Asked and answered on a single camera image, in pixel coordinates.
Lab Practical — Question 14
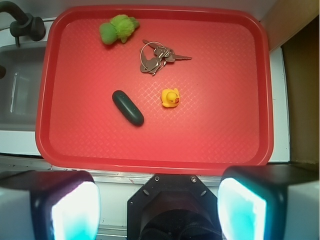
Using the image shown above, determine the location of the green plush animal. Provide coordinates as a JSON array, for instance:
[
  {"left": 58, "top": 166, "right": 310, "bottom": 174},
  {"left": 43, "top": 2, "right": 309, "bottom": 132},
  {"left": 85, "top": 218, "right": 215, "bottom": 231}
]
[{"left": 99, "top": 14, "right": 140, "bottom": 45}]

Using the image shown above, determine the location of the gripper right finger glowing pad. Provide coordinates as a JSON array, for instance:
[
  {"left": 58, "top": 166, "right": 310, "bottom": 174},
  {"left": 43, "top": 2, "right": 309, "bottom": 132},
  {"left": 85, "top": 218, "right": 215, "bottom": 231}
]
[{"left": 217, "top": 165, "right": 320, "bottom": 240}]

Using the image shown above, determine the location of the black faucet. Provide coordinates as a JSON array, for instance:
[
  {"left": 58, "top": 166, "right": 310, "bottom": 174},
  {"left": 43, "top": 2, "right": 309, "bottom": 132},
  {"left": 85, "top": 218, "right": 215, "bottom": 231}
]
[{"left": 0, "top": 0, "right": 46, "bottom": 48}]

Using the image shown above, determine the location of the grey sink basin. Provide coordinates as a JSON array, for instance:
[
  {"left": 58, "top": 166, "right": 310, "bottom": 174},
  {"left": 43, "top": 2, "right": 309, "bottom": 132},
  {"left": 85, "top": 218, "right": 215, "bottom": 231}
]
[{"left": 0, "top": 41, "right": 47, "bottom": 132}]

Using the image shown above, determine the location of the metal key bunch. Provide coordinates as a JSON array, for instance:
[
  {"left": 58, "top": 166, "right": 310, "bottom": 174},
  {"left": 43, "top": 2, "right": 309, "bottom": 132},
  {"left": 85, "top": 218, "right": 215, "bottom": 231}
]
[{"left": 139, "top": 39, "right": 193, "bottom": 76}]

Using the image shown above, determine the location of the yellow rubber duck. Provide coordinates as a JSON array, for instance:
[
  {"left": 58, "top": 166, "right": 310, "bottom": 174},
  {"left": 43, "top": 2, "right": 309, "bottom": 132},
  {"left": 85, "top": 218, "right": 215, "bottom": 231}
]
[{"left": 161, "top": 88, "right": 180, "bottom": 108}]

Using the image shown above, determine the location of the red plastic tray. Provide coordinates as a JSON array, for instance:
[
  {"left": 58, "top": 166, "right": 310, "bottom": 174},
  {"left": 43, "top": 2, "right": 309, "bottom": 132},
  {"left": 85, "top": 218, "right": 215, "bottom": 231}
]
[{"left": 36, "top": 5, "right": 274, "bottom": 176}]

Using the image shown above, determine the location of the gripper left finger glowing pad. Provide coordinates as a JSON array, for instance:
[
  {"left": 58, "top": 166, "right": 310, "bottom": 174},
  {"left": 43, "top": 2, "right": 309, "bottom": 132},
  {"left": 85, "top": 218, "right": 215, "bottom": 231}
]
[{"left": 0, "top": 170, "right": 101, "bottom": 240}]

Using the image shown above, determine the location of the dark green cucumber toy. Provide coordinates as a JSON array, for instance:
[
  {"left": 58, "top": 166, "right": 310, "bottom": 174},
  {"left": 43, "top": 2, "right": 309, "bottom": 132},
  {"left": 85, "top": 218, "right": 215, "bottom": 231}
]
[{"left": 112, "top": 90, "right": 145, "bottom": 127}]

